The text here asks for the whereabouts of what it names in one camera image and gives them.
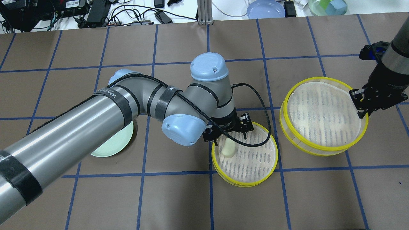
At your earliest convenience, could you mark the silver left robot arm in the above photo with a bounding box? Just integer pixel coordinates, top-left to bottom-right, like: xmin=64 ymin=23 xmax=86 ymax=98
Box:
xmin=0 ymin=52 xmax=254 ymax=223

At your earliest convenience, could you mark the clear green bowl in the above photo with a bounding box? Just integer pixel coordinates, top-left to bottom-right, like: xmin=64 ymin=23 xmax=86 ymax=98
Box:
xmin=308 ymin=0 xmax=348 ymax=16

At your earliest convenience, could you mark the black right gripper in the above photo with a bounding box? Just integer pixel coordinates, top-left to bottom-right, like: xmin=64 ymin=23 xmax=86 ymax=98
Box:
xmin=349 ymin=64 xmax=409 ymax=119

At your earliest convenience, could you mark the light green plate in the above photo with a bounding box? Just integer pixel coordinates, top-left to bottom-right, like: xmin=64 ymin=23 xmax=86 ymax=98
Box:
xmin=90 ymin=122 xmax=134 ymax=157

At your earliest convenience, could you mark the blue plate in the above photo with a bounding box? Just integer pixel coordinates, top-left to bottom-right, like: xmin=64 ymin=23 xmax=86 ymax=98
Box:
xmin=247 ymin=0 xmax=285 ymax=19

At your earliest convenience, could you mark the aluminium frame post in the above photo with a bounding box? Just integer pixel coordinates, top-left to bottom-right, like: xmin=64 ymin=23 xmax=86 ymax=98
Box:
xmin=197 ymin=0 xmax=213 ymax=25

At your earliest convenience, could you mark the yellow rimmed steamer basket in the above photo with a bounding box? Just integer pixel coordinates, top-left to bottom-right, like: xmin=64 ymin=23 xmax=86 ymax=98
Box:
xmin=279 ymin=77 xmax=369 ymax=156
xmin=212 ymin=134 xmax=278 ymax=187

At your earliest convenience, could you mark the blue foam cube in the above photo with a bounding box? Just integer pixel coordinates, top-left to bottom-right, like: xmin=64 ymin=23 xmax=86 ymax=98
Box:
xmin=326 ymin=0 xmax=347 ymax=15

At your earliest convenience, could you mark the cream white bun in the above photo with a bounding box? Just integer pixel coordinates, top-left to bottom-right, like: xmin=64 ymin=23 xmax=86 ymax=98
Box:
xmin=220 ymin=138 xmax=236 ymax=158

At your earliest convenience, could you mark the green foam cube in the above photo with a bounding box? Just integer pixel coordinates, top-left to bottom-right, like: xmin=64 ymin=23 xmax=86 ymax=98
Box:
xmin=319 ymin=0 xmax=331 ymax=10

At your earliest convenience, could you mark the black power adapter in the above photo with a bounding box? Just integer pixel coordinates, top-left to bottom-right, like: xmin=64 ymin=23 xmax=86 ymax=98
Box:
xmin=154 ymin=11 xmax=173 ymax=24

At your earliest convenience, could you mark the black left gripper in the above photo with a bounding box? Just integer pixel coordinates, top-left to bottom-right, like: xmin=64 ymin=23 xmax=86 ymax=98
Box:
xmin=203 ymin=110 xmax=254 ymax=147

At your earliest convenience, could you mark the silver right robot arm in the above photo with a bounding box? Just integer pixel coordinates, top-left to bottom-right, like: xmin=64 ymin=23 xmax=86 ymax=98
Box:
xmin=349 ymin=20 xmax=409 ymax=119

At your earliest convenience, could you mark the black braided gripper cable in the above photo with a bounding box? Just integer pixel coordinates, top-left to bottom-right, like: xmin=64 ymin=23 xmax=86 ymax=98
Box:
xmin=61 ymin=73 xmax=271 ymax=148

